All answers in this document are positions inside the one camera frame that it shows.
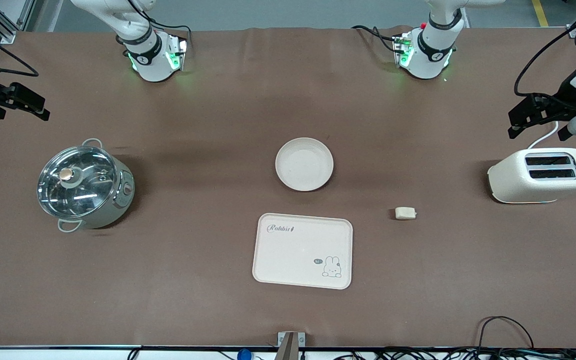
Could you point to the cream rabbit print tray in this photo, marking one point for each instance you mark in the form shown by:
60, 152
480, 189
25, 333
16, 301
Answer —
298, 250

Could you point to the brown table cover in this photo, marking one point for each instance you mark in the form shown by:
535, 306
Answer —
168, 280

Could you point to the silver electric cooking pot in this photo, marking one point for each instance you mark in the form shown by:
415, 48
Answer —
118, 200

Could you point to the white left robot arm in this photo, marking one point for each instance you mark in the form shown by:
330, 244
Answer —
430, 47

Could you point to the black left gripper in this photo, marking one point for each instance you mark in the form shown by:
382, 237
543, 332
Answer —
566, 97

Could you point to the small white steamed bun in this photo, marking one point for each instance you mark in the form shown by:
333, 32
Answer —
405, 213

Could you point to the round white plate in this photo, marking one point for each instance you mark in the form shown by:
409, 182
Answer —
304, 164

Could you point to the glass pot lid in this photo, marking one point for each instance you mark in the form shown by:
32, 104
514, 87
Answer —
75, 182

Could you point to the blue round cap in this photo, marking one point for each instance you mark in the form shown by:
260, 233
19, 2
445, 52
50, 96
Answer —
244, 354

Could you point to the cream two-slot toaster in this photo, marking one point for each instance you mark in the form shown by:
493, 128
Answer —
540, 175

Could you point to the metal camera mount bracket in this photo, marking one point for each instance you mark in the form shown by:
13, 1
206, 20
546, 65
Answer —
290, 345

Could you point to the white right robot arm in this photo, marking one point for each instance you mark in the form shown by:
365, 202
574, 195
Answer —
150, 55

